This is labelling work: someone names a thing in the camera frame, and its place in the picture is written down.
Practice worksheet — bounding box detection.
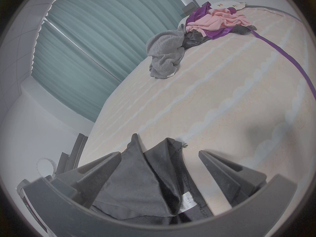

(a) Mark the bed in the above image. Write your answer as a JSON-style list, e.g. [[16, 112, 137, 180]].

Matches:
[[84, 0, 316, 219]]

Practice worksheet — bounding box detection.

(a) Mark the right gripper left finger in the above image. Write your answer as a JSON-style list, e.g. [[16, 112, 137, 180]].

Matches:
[[50, 152, 122, 209]]

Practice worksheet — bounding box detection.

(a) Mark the black T-shirt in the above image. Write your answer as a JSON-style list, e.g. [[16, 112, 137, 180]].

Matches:
[[90, 133, 215, 225]]

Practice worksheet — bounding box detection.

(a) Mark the blue-green curtain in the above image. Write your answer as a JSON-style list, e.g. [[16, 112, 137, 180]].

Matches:
[[47, 0, 188, 82], [31, 21, 121, 123]]

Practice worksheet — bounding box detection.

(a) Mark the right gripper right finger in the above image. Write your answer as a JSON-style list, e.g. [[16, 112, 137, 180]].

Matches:
[[198, 150, 267, 204]]

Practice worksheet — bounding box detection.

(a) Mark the white printed pillow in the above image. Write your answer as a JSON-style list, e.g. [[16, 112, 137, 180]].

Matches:
[[179, 0, 247, 29]]

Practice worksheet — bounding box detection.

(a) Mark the pink garment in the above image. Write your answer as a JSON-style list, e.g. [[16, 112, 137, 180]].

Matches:
[[186, 8, 252, 33]]

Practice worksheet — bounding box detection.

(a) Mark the purple garment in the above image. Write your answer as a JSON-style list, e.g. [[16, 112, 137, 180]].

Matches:
[[186, 2, 316, 96]]

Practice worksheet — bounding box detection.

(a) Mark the black shiny garment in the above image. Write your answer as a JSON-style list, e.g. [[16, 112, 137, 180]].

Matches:
[[183, 29, 211, 51]]

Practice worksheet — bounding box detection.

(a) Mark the round white-framed mirror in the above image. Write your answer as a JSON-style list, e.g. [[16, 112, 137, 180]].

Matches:
[[36, 158, 56, 178]]

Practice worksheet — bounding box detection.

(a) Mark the grey bedside table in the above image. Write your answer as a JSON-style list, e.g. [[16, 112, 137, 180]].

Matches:
[[182, 3, 196, 16]]

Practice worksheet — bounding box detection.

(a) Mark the black chest of drawers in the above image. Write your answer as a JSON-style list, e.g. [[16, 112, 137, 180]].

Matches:
[[65, 133, 89, 172]]

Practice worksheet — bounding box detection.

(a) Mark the black dressing table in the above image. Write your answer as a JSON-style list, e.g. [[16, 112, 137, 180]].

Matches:
[[56, 152, 71, 175]]

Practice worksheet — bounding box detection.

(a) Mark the grey garment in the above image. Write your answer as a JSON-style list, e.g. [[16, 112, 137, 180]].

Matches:
[[146, 24, 185, 79]]

